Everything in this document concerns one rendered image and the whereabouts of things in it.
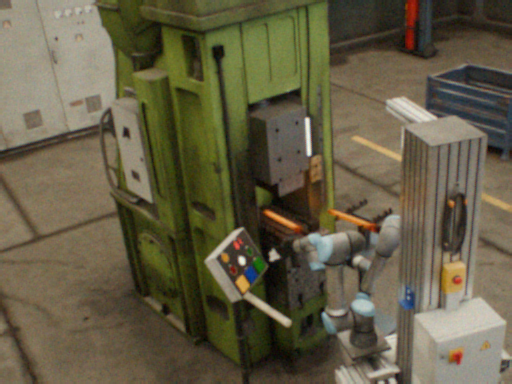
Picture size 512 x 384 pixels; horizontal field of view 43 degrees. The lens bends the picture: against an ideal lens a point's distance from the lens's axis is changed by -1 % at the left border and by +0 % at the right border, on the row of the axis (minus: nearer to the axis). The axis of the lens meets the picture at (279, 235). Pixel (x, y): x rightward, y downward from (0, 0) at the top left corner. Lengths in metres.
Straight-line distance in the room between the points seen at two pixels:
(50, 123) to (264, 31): 5.52
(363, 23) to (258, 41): 8.14
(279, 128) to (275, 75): 0.31
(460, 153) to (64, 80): 6.77
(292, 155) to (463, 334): 1.56
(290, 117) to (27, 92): 5.42
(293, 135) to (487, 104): 3.95
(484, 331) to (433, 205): 0.61
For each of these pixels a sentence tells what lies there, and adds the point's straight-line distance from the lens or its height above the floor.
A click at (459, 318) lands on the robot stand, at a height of 1.23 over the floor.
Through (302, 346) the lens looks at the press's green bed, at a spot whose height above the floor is 0.11.
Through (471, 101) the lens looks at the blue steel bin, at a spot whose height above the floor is 0.54.
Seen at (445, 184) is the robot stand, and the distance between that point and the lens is 2.68.
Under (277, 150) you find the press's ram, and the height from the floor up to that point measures 1.57.
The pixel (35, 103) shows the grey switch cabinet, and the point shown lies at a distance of 8.76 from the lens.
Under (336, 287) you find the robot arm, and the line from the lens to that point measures 3.15.
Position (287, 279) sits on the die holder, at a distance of 4.09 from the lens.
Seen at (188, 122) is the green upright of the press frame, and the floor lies 1.70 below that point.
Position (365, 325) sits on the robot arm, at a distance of 3.32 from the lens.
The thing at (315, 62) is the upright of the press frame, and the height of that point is 1.95.
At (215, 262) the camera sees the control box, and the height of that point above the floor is 1.17.
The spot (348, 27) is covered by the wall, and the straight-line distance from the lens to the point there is 11.57.
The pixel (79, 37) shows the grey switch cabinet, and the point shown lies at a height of 1.25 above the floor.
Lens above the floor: 3.04
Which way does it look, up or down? 31 degrees down
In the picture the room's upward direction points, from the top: 5 degrees counter-clockwise
